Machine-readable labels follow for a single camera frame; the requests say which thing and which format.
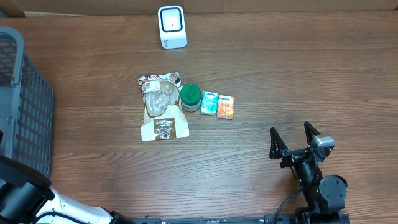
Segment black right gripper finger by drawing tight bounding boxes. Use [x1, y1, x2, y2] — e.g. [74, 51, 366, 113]
[269, 127, 289, 159]
[304, 121, 321, 145]

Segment orange Kleenex tissue pack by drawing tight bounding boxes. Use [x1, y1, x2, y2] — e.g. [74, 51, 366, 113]
[216, 95, 234, 119]

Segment teal Kleenex tissue pack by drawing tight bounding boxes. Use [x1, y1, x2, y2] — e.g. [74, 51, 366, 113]
[200, 91, 219, 116]

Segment green lid jar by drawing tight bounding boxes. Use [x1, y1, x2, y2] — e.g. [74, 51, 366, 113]
[180, 83, 202, 112]

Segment clear snack bag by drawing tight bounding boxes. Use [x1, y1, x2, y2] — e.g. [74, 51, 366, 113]
[138, 72, 190, 141]

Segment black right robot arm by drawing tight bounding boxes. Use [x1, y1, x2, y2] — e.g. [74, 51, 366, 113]
[269, 121, 350, 223]

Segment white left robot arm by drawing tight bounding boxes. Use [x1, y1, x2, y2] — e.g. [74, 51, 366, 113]
[1, 156, 132, 223]

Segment white barcode scanner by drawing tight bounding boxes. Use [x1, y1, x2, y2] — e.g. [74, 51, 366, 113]
[158, 5, 187, 49]

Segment grey plastic basket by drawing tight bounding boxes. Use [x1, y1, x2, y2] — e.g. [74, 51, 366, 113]
[1, 26, 56, 177]

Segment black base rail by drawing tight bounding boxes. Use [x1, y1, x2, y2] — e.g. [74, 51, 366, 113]
[131, 214, 351, 224]

